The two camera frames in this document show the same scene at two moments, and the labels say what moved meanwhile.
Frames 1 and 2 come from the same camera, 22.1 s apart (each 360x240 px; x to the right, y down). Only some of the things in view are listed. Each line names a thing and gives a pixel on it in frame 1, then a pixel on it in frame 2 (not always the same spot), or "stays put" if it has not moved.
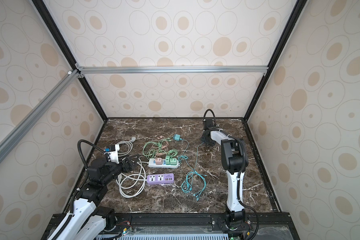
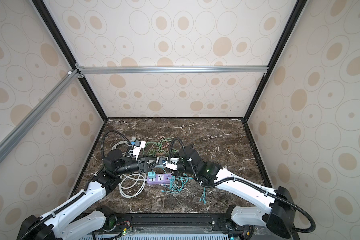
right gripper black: x=204 y=138 to x=175 y=172
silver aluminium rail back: x=172 y=69 stays put
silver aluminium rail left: x=7 y=145 stays put
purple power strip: x=162 y=178 stays put
